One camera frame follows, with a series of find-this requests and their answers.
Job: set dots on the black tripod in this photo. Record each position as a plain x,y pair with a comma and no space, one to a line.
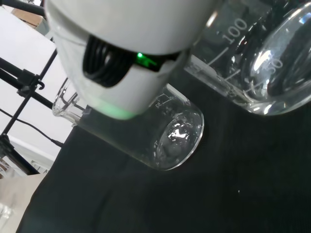
26,77

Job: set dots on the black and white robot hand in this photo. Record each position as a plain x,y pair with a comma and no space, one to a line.
121,24

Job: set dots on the black cloth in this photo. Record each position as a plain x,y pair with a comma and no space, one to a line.
194,194

